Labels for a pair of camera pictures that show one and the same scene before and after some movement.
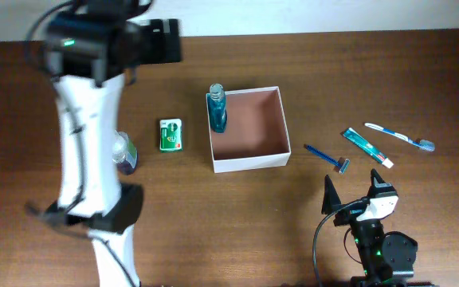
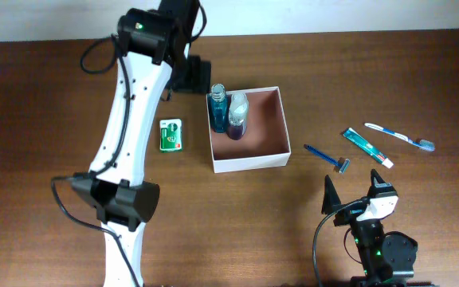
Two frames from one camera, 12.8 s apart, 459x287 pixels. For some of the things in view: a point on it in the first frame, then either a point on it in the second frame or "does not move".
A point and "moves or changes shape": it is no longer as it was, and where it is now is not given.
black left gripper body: (155, 44) → (192, 77)
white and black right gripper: (331, 199) does not move
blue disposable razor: (342, 165) does not move
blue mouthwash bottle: (217, 108) does not move
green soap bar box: (170, 135) does not move
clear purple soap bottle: (124, 152) moves or changes shape
